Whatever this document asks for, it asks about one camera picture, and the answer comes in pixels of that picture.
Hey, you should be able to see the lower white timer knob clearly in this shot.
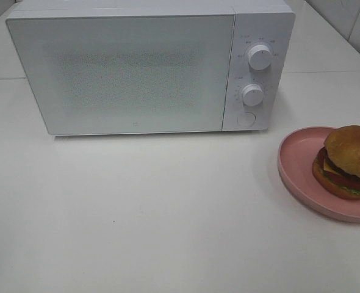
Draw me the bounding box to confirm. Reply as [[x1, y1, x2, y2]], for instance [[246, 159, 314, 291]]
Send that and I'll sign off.
[[241, 84, 264, 106]]

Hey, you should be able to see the toy hamburger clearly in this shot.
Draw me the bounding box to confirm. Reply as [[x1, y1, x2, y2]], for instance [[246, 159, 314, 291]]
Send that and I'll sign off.
[[312, 125, 360, 200]]

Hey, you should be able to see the pink round plate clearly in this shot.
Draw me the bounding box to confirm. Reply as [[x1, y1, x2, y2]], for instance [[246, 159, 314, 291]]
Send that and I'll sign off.
[[278, 126, 360, 223]]

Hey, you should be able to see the upper white power knob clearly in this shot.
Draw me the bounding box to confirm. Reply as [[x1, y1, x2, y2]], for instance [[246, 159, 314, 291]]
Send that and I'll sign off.
[[247, 43, 272, 70]]

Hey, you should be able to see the white microwave oven body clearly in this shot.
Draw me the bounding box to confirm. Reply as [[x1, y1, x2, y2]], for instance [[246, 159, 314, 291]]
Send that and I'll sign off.
[[5, 1, 295, 132]]

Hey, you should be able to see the round white door button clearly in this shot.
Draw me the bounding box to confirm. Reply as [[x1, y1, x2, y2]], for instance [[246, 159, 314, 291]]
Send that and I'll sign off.
[[237, 112, 256, 129]]

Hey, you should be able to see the white microwave door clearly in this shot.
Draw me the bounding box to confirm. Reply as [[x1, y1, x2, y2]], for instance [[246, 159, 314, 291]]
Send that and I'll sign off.
[[7, 15, 234, 136]]

